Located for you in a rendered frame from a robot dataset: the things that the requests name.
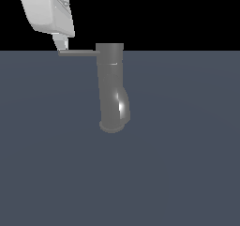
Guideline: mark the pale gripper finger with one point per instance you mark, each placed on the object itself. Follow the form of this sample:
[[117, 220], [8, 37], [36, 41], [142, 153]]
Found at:
[[61, 42]]

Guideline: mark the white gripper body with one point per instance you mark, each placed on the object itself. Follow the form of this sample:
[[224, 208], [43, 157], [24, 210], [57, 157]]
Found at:
[[47, 7]]

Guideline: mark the grey cylindrical peg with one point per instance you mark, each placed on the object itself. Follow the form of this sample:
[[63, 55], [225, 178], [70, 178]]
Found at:
[[113, 98]]

